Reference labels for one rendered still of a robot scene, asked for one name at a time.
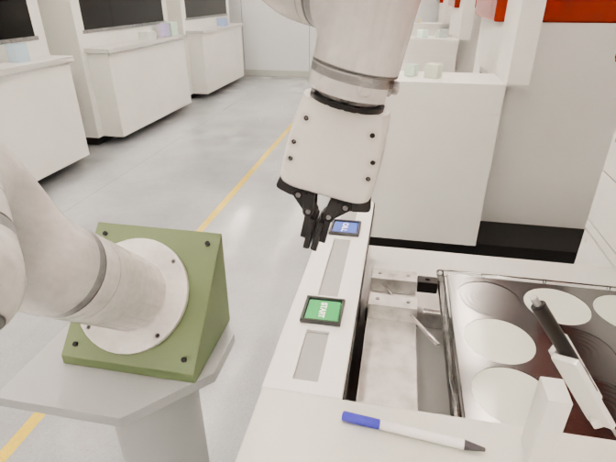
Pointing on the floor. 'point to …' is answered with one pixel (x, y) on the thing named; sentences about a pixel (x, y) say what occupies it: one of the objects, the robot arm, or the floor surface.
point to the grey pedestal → (121, 401)
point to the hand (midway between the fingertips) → (314, 229)
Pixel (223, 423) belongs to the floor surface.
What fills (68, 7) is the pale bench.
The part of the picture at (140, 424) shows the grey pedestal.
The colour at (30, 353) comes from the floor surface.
